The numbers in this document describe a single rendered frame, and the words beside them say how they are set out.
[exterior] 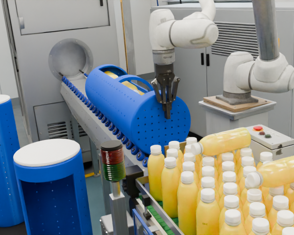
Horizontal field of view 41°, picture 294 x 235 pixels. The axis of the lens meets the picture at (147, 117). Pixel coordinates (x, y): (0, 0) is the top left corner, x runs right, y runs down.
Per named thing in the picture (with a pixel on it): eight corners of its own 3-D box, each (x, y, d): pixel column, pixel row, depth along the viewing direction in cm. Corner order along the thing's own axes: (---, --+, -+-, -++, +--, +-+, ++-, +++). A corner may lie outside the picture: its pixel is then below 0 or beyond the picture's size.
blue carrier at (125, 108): (129, 105, 259) (127, 62, 251) (191, 150, 181) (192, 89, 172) (86, 111, 249) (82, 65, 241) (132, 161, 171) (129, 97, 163)
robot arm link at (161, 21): (144, 50, 160) (170, 51, 152) (141, 10, 155) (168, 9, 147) (161, 46, 168) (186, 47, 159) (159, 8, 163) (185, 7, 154)
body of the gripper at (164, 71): (157, 65, 158) (159, 88, 160) (177, 62, 160) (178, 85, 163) (150, 63, 164) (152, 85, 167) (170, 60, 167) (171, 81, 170)
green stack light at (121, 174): (122, 169, 117) (120, 154, 115) (129, 178, 111) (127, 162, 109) (101, 174, 115) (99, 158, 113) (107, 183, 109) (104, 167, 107)
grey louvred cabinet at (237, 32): (191, 114, 535) (185, 3, 491) (329, 170, 354) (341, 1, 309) (156, 123, 512) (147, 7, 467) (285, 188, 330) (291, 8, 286)
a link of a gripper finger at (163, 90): (165, 78, 162) (162, 78, 162) (166, 104, 166) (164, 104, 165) (162, 76, 166) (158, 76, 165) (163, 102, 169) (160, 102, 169)
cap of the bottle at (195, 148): (200, 155, 132) (196, 157, 131) (195, 151, 135) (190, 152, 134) (200, 145, 130) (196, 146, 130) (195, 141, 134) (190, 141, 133)
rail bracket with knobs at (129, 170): (143, 186, 161) (141, 162, 158) (150, 194, 155) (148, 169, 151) (120, 192, 158) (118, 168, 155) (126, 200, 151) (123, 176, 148)
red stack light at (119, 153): (120, 154, 115) (119, 141, 114) (127, 162, 109) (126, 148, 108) (99, 158, 113) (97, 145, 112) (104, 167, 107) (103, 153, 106)
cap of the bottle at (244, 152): (240, 156, 136) (240, 152, 135) (240, 152, 139) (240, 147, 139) (252, 156, 135) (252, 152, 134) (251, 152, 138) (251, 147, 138)
